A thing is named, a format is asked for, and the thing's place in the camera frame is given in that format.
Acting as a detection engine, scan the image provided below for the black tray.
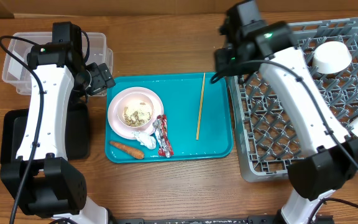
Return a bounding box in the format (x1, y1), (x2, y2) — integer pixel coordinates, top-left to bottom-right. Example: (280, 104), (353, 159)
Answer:
(0, 103), (90, 164)

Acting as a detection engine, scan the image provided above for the red foil snack wrapper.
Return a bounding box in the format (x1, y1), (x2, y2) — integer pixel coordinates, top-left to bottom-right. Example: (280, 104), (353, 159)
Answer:
(152, 114), (174, 158)

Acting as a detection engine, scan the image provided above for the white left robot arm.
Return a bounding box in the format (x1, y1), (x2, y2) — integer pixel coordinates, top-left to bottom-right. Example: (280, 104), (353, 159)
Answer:
(0, 65), (115, 223)

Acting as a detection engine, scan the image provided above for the white tissue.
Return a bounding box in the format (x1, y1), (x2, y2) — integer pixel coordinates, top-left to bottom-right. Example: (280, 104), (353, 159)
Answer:
(133, 131), (157, 150)

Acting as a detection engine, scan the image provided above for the teal plastic tray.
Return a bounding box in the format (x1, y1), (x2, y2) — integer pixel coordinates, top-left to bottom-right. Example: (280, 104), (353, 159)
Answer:
(105, 72), (234, 164)

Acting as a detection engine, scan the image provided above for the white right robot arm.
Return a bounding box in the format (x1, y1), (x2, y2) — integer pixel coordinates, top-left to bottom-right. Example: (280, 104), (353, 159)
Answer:
(211, 47), (358, 223)

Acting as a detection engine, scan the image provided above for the pink plate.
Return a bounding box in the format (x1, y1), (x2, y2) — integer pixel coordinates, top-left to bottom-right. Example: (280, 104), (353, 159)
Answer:
(107, 87), (164, 139)

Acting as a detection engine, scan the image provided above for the grey dish rack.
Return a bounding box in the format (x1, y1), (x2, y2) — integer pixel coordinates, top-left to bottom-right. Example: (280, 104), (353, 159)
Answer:
(226, 17), (358, 182)

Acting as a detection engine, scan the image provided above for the orange carrot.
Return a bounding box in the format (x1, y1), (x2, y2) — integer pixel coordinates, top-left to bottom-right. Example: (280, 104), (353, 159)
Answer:
(109, 141), (145, 160)

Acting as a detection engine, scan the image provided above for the white bowl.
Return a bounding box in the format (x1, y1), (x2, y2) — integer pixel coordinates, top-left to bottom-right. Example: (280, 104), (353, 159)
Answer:
(312, 41), (352, 74)

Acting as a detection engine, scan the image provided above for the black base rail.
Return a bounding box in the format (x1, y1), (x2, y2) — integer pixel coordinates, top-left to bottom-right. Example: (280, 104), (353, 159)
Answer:
(116, 214), (335, 224)

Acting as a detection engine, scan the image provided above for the clear plastic bin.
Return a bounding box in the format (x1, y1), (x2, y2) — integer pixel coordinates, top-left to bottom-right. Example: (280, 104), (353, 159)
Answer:
(2, 32), (113, 95)

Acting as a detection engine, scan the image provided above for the wooden chopstick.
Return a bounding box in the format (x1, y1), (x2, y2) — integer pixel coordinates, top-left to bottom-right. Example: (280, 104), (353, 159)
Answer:
(196, 72), (206, 141)

